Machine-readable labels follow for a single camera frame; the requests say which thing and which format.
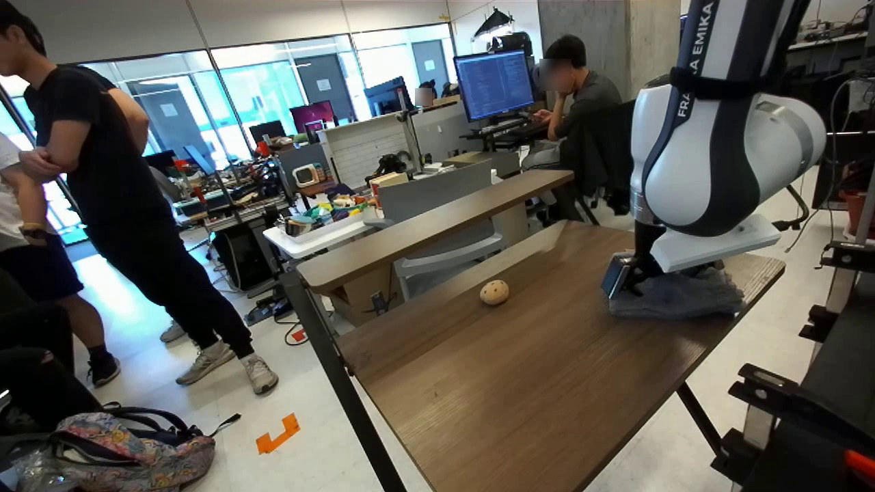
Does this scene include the grey office chair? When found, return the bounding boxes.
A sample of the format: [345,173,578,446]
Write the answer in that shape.
[392,229,507,302]

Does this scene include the metal storage shelves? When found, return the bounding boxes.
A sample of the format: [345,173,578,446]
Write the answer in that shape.
[788,0,875,133]

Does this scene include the person in black t-shirt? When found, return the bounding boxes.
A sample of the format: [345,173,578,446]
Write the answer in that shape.
[0,0,281,398]

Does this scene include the black metal table frame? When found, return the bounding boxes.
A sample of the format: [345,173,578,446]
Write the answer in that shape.
[276,259,734,492]

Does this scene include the black computer tower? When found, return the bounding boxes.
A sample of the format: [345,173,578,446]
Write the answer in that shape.
[210,222,281,294]

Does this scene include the colourful patterned backpack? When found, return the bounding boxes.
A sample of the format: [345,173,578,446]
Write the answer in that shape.
[16,404,244,492]

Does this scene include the purple screen monitor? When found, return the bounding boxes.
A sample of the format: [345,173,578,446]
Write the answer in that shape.
[288,99,339,140]

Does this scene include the brown printed cardboard box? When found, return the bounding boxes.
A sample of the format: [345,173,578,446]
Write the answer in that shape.
[339,268,406,326]

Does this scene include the blue screen computer monitor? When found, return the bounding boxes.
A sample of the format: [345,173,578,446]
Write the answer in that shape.
[452,46,540,128]

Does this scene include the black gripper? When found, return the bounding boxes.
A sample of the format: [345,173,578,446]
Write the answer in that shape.
[628,218,675,279]

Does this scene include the white cluttered desk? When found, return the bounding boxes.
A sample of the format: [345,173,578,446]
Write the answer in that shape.
[259,212,373,264]

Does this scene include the black perforated work table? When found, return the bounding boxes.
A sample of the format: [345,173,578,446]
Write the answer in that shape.
[709,270,875,492]

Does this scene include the grey desk partition panel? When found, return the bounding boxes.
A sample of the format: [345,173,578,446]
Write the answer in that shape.
[321,102,482,189]

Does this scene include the grey towel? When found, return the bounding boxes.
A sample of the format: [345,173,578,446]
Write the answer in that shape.
[598,252,746,322]

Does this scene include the black triangular lamp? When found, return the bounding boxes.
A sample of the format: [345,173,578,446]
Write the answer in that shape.
[470,6,514,44]

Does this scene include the orange floor tape marker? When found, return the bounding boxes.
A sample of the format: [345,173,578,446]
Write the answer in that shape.
[254,410,304,456]

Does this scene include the beige egg toy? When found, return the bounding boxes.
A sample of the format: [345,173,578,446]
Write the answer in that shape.
[478,276,514,308]

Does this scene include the black desk equipment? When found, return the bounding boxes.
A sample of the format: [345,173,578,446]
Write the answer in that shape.
[373,148,417,179]

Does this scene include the background seated person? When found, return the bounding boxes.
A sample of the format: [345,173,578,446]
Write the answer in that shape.
[417,78,444,115]

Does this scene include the cluttered black workbench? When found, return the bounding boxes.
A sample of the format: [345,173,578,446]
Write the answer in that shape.
[166,153,288,229]

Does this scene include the brown wooden side desk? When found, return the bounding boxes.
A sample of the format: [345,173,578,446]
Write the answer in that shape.
[296,167,578,326]

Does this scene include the dark angled monitor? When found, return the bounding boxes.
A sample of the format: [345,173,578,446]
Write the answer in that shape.
[365,74,418,121]

